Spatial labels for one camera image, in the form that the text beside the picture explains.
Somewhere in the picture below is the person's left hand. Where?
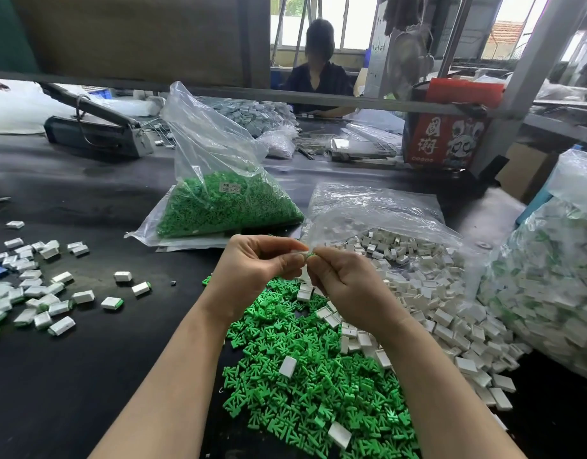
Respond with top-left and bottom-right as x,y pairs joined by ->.
203,234 -> 310,326

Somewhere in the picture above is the person's right hand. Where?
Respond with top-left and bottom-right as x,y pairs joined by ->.
305,246 -> 412,341

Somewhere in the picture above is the person's right forearm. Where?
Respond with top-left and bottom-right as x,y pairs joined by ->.
370,314 -> 529,459

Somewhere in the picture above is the person's left forearm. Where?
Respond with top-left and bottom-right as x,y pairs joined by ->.
89,301 -> 233,459

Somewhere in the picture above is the clear open plastic bag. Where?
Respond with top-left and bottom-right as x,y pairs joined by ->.
301,181 -> 488,302

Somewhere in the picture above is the clear bag of green clips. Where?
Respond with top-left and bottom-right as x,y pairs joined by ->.
124,81 -> 306,252

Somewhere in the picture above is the pile of green plastic clips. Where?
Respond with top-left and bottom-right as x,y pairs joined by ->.
202,274 -> 421,459

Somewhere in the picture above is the small bag of white parts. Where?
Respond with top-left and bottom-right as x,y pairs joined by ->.
256,125 -> 300,161

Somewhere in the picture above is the pile of white plastic housings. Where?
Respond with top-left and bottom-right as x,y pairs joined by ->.
296,228 -> 534,432

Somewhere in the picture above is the white weighing scale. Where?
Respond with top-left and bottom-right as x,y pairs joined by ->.
328,136 -> 400,164

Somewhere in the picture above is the bag of grey plastic parts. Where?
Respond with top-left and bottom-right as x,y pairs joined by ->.
200,96 -> 300,139

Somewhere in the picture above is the red printed cardboard box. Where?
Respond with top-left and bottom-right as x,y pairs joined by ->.
402,77 -> 507,171

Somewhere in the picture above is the brown cardboard box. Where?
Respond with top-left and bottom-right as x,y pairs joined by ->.
494,141 -> 561,204

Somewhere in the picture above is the large bag of assembled connectors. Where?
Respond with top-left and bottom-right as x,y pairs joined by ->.
476,149 -> 587,387

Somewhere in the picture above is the grey electric fan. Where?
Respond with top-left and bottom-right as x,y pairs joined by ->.
385,23 -> 436,100

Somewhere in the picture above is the grey heat sealer machine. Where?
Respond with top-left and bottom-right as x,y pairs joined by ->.
39,82 -> 156,159

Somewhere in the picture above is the scattered group of assembled connectors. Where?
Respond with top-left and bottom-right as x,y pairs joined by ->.
0,220 -> 153,343

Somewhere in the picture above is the brown board panel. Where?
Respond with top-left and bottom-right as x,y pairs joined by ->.
10,0 -> 271,90

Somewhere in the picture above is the grey metal frame rail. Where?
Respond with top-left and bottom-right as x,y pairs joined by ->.
0,70 -> 519,121

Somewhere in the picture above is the grey metal frame post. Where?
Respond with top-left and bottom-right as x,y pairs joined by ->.
468,0 -> 587,178

